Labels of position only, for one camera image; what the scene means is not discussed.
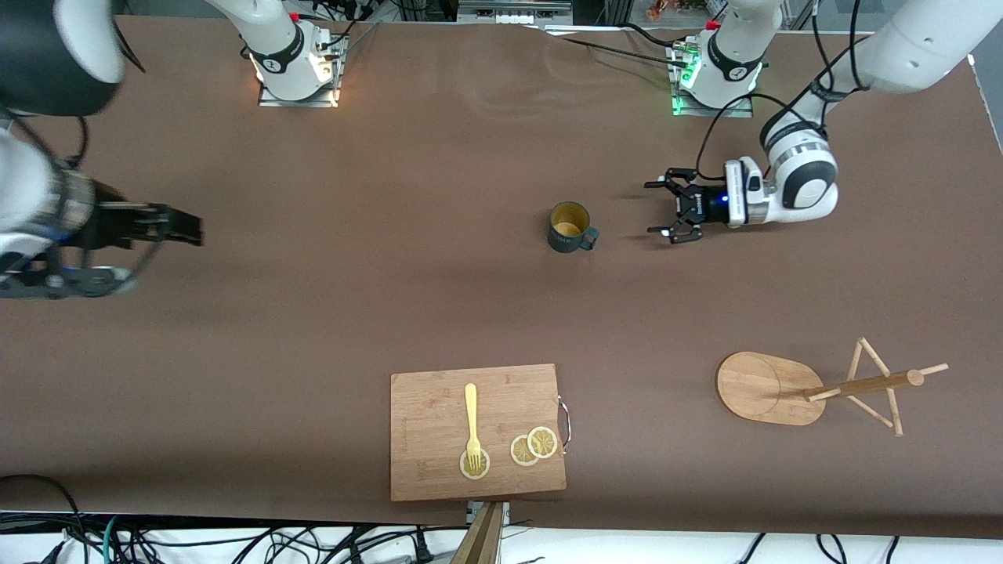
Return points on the grey power strip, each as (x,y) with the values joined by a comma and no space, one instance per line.
(513,12)

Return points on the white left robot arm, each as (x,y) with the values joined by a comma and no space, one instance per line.
(807,176)

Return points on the wooden cup rack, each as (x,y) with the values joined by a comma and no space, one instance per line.
(760,388)

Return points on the bamboo cutting board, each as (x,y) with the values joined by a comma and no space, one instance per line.
(439,415)

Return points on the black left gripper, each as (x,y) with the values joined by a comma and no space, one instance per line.
(702,204)

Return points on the lemon slice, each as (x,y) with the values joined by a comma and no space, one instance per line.
(519,453)
(483,468)
(543,442)

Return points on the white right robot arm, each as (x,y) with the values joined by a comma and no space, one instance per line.
(47,47)

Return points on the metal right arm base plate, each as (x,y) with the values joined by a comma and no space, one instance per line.
(270,100)

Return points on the wooden camera post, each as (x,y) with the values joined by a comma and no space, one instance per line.
(482,540)

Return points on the teal cup with yellow inside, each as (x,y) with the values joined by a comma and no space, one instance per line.
(568,235)

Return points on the yellow plastic fork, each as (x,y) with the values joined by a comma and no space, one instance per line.
(471,407)

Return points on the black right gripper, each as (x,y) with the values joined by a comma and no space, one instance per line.
(117,225)

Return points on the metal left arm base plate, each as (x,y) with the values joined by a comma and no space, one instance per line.
(740,112)

